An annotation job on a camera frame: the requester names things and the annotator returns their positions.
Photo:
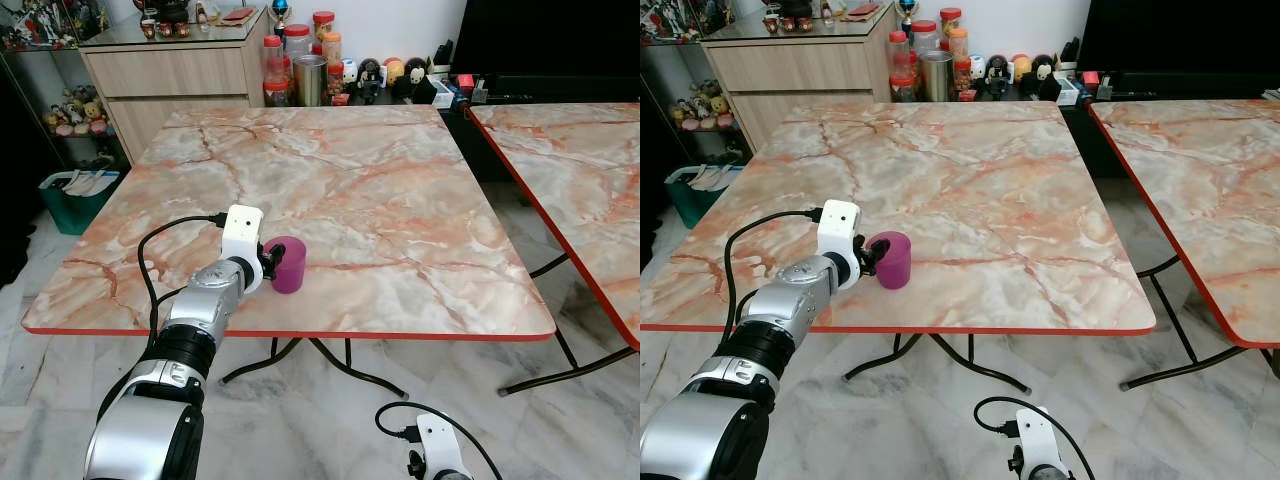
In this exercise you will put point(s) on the plush toy group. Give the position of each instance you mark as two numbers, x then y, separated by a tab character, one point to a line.
78	112
706	106

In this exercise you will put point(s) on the light wooden drawer cabinet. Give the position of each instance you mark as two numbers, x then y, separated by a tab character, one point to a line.
165	75
790	70

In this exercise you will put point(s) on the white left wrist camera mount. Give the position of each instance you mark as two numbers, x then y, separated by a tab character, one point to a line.
242	230
838	226

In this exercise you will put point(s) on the flat red box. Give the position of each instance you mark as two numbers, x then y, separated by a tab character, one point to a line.
863	10
240	15

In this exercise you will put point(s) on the yellow bear figurine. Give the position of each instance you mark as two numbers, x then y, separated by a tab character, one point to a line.
1021	68
395	72

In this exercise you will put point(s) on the small red box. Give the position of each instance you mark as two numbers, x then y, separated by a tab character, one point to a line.
1091	78
465	82

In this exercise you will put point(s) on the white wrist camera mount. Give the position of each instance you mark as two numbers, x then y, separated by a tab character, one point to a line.
1036	436
242	230
436	440
838	226

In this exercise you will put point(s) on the orange snack jar red lid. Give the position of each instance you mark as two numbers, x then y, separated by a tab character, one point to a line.
950	22
323	25

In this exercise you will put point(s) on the green plastic basket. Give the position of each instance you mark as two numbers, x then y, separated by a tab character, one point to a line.
70	205
695	200

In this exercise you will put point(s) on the purple plastic cup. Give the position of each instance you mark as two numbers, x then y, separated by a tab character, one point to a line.
290	265
895	262

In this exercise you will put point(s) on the glass display shelf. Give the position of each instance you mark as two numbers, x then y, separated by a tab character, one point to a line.
40	60
672	60

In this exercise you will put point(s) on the stainless steel tumbler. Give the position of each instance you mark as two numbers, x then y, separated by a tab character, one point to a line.
936	76
310	80

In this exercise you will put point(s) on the gold trophy cup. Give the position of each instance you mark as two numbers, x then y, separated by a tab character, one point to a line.
280	15
907	12

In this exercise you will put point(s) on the marble folding table red rim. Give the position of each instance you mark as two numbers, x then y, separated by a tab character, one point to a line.
1200	180
330	200
950	195
580	180

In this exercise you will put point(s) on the tall jar red lid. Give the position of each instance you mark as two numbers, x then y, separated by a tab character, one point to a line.
898	55
272	60

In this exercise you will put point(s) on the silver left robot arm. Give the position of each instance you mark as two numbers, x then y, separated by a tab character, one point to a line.
790	300
195	320

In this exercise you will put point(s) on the dark teapot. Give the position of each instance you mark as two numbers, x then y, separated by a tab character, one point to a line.
174	10
796	8

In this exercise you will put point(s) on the black television screen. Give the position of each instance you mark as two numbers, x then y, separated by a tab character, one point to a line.
1180	32
545	35

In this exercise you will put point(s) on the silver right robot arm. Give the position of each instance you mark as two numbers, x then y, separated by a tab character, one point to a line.
1045	474
447	475

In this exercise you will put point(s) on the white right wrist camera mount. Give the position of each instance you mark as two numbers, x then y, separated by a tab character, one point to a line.
1036	436
436	440

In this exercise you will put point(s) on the short jar red lid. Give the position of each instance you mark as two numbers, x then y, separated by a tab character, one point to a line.
276	95
901	89

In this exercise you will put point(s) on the large clear jar red lid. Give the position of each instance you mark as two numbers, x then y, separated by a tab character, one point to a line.
297	42
924	38

